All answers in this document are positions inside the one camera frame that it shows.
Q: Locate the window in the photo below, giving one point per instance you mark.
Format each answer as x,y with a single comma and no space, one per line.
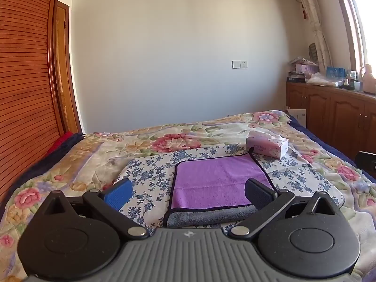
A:
359,20

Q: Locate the pink detergent bottle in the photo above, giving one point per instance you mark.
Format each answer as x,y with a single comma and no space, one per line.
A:
369,79

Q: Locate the wooden slatted wardrobe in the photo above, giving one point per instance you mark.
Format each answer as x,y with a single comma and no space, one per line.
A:
22,88

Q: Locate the red tassel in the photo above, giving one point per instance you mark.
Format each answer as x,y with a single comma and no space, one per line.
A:
305,13

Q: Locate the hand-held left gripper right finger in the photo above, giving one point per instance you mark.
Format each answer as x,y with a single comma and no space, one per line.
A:
259,193

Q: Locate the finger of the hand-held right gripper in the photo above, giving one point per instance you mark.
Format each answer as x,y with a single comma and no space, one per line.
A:
366,164

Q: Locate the white wall socket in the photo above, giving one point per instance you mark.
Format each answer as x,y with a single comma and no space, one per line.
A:
239,64

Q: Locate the red cloth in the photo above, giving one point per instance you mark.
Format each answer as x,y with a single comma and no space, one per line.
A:
61,142

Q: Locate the purple towel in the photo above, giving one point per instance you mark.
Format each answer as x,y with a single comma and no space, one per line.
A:
218,182

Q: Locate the woven hand fan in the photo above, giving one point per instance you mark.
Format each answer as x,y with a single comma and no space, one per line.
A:
312,52

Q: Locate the stack of books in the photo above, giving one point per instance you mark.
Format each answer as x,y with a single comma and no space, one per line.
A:
296,77

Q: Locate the blue box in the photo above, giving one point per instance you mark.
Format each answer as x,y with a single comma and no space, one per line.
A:
335,72

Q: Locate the pink tissue box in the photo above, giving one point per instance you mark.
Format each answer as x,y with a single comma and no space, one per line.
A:
266,146

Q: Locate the small white bottle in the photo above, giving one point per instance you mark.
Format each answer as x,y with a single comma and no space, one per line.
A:
347,82

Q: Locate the cream patterned curtain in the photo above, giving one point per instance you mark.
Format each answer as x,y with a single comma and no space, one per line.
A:
312,14

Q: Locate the wooden door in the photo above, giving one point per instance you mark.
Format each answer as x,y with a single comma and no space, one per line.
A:
63,64

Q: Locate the floral bed sheet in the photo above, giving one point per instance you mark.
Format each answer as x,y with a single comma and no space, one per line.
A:
88,158

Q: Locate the white cardboard box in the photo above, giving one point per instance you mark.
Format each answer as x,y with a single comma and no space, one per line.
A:
297,117

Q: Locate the blue floral cloth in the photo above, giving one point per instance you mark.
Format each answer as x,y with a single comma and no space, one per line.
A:
152,173

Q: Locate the clear plastic bag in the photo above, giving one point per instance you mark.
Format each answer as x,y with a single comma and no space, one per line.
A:
323,80

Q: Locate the wooden cabinet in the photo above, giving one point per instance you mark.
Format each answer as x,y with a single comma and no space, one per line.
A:
332,114

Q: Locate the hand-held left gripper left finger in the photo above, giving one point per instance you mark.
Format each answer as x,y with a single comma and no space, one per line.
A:
119,194

